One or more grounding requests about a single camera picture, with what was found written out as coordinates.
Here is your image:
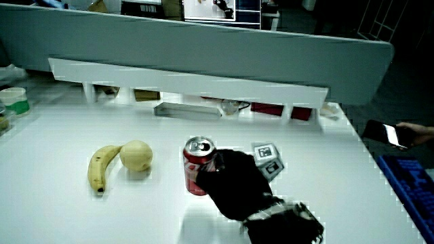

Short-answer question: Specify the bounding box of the person's right hand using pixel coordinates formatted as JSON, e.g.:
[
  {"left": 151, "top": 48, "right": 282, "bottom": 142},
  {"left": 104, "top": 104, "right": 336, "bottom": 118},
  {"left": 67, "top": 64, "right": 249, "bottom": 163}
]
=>
[{"left": 195, "top": 142, "right": 285, "bottom": 223}]

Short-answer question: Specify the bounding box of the red cola can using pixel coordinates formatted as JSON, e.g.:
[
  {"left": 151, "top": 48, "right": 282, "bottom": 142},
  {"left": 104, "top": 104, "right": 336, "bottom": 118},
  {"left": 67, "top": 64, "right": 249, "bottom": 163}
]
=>
[{"left": 182, "top": 136, "right": 218, "bottom": 197}]

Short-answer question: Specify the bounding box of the person's right forearm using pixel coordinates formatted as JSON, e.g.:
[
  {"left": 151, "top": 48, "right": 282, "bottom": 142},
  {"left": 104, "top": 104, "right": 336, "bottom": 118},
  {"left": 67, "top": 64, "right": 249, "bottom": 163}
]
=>
[{"left": 241, "top": 201, "right": 326, "bottom": 244}]

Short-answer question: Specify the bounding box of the clear plastic bag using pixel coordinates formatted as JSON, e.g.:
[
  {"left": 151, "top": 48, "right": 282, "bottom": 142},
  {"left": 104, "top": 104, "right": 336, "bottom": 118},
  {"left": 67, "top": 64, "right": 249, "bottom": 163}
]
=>
[{"left": 221, "top": 99, "right": 242, "bottom": 116}]

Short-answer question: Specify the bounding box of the grey metal tray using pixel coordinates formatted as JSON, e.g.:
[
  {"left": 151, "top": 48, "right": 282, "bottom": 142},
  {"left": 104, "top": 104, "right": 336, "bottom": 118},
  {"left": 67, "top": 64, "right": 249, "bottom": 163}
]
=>
[{"left": 153, "top": 101, "right": 223, "bottom": 121}]

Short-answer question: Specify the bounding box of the yellow pear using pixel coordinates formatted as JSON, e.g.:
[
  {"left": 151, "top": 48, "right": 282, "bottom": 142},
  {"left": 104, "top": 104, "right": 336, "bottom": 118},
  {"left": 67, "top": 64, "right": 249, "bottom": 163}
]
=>
[{"left": 119, "top": 140, "right": 154, "bottom": 172}]

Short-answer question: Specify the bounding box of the white desk shelf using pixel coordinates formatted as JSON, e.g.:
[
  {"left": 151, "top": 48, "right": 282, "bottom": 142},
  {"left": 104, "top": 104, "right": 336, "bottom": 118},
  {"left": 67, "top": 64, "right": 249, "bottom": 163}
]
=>
[{"left": 47, "top": 57, "right": 330, "bottom": 122}]

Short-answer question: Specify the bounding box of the grey desk partition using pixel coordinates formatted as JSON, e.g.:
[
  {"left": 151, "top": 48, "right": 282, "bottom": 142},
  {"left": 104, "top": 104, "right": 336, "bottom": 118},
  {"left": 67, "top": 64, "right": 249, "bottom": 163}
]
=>
[{"left": 0, "top": 3, "right": 395, "bottom": 107}]

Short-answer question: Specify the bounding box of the yellow banana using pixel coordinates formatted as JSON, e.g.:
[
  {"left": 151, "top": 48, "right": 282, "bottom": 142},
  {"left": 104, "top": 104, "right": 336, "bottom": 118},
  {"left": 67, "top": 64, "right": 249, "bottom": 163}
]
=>
[{"left": 87, "top": 144, "right": 123, "bottom": 195}]

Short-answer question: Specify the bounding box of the black smartphone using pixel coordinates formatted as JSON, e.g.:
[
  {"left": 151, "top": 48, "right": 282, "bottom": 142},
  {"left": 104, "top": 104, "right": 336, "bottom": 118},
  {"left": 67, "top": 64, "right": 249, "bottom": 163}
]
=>
[{"left": 361, "top": 119, "right": 413, "bottom": 150}]

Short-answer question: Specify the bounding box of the blue keyboard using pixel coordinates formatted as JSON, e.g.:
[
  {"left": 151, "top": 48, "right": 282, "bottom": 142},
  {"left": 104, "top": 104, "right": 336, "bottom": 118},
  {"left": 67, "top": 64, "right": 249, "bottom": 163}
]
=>
[{"left": 376, "top": 155, "right": 434, "bottom": 243}]

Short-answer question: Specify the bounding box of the white framed poster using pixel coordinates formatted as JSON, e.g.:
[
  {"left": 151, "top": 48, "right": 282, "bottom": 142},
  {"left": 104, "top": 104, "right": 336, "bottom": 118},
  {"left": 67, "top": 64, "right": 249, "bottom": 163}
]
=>
[{"left": 183, "top": 0, "right": 237, "bottom": 22}]

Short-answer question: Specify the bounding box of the white metal rack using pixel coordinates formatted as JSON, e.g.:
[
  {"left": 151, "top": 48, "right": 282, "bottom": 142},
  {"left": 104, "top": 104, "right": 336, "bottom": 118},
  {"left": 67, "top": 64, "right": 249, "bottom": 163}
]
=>
[{"left": 357, "top": 0, "right": 410, "bottom": 43}]

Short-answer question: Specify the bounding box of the green and white paper cup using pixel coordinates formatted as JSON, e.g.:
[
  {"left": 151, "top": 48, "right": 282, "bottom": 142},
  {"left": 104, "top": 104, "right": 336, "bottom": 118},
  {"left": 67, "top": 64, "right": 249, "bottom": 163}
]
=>
[{"left": 0, "top": 87, "right": 31, "bottom": 117}]

